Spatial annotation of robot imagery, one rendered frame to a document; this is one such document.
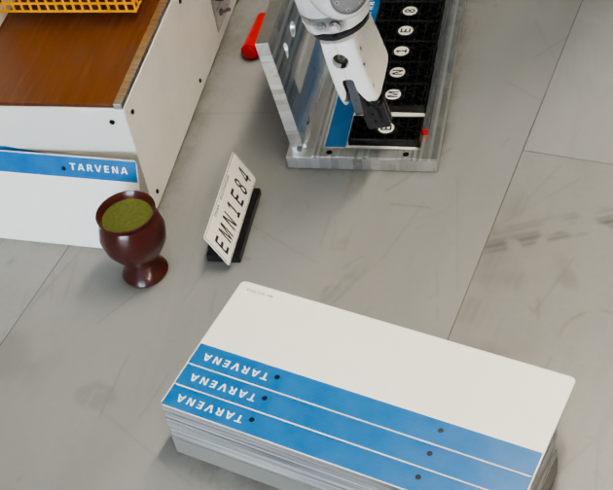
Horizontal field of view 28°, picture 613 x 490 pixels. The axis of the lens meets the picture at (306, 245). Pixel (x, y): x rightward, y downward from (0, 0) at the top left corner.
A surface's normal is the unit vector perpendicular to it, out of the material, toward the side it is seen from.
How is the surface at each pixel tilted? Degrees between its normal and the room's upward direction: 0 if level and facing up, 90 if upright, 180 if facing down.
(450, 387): 0
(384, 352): 0
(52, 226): 69
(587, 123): 0
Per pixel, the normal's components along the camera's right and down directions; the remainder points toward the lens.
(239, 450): -0.45, 0.68
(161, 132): 0.97, 0.04
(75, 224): -0.29, 0.43
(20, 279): -0.14, -0.69
